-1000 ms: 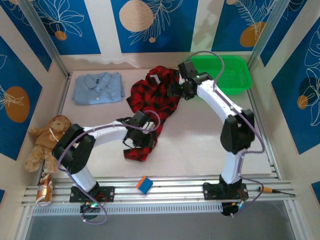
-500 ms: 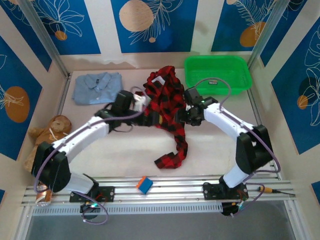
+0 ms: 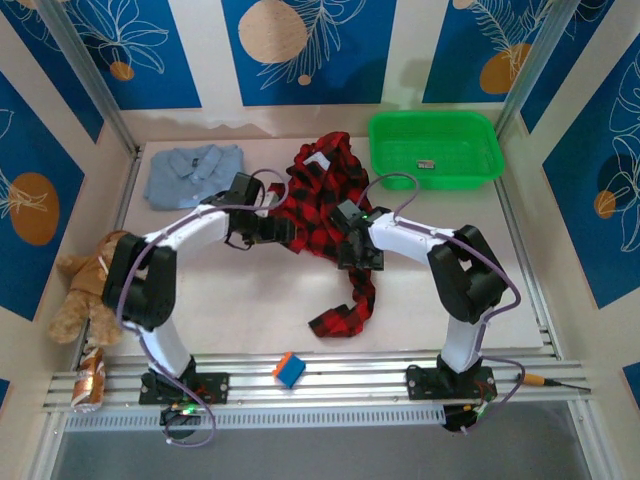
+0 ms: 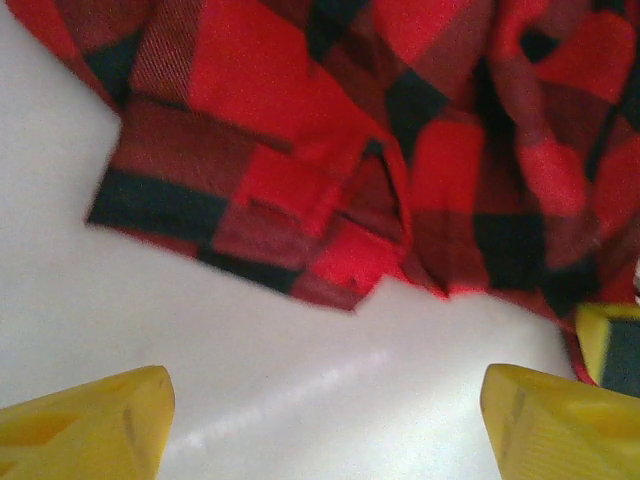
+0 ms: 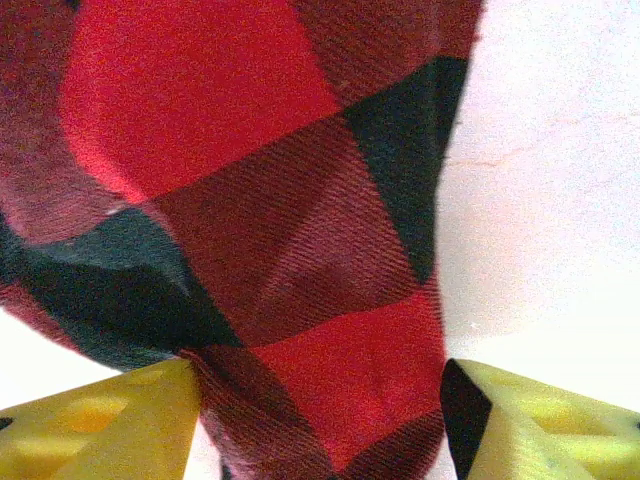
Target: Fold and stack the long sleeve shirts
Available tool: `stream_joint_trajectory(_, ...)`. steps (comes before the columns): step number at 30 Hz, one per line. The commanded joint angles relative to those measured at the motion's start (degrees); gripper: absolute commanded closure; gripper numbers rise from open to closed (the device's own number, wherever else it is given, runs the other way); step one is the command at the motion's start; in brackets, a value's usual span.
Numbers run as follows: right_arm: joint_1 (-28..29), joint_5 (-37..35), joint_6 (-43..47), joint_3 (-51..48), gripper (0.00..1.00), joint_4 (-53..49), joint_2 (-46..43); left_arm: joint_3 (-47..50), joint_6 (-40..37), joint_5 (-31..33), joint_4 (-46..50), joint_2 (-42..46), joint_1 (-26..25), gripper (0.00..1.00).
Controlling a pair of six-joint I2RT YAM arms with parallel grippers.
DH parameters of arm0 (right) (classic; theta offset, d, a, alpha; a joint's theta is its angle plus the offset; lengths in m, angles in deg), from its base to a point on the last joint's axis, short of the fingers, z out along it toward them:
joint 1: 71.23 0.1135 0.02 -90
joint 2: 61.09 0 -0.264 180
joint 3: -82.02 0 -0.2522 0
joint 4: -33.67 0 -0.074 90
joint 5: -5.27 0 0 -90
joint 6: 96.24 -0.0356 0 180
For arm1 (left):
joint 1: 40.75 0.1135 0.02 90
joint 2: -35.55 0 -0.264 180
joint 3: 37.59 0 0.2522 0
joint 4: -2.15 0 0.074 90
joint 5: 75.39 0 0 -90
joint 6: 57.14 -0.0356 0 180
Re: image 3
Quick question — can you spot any red black plaid shirt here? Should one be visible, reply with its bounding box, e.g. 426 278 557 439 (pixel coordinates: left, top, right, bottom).
267 131 381 340

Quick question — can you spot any light blue folded shirt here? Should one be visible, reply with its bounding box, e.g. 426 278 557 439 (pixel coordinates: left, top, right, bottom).
143 143 246 211

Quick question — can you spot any blue orange cube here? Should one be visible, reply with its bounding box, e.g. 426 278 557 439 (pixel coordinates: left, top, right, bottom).
272 351 307 390

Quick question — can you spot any green plastic basket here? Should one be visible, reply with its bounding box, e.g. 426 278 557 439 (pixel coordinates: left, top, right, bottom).
368 110 505 192

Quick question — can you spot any brown teddy bear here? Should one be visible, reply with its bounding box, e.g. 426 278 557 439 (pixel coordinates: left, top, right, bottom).
48 230 132 347

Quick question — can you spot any black controller board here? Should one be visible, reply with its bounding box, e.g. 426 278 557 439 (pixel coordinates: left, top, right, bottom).
443 402 489 434
159 404 204 441

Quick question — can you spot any orange white drink can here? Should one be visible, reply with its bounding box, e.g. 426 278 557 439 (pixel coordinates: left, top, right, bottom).
71 344 107 414

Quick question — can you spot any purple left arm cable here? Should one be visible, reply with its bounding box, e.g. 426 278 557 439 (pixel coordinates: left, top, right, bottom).
115 168 290 449

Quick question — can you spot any aluminium rail frame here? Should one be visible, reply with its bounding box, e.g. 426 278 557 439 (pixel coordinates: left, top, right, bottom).
42 352 592 412

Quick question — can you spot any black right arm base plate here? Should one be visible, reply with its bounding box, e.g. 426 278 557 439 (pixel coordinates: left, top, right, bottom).
405 364 497 401

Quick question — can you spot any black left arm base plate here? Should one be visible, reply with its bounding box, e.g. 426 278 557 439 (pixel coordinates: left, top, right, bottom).
138 372 230 405

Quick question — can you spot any white slotted cable duct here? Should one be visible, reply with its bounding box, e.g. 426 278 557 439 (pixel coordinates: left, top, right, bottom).
64 403 446 433

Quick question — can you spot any orange handled screwdriver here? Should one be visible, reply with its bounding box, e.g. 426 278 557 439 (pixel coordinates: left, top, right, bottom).
517 372 592 393

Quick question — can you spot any aluminium corner post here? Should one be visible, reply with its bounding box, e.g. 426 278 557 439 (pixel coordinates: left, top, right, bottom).
497 0 582 142
37 0 142 159

